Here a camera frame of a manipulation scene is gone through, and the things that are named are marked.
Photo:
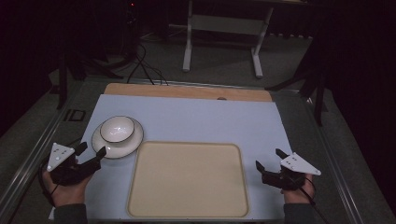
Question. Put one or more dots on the dark device with red light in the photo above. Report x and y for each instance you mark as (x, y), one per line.
(132, 25)

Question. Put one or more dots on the beige tray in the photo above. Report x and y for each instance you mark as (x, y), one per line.
(188, 180)

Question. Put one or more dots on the white metal table frame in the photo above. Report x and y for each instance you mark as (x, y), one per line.
(224, 25)

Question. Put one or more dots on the white plate with dark rim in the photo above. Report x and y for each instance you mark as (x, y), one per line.
(120, 150)

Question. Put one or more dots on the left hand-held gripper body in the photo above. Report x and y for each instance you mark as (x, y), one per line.
(67, 169)

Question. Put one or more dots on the person's right hand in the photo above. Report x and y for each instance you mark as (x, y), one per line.
(295, 195)

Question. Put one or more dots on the black stand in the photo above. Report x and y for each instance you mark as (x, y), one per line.
(63, 84)
(319, 93)

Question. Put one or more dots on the metal floor rail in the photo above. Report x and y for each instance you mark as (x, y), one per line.
(28, 172)
(334, 168)

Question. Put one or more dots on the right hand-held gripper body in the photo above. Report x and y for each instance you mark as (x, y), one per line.
(292, 172)

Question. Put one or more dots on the white bowl with dark rim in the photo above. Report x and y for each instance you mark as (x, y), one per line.
(117, 129)

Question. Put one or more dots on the person's left hand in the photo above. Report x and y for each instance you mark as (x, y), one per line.
(67, 194)

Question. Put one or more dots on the pale blue table mat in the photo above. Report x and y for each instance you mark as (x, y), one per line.
(199, 119)

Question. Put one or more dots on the black floor socket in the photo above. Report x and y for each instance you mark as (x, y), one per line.
(74, 115)

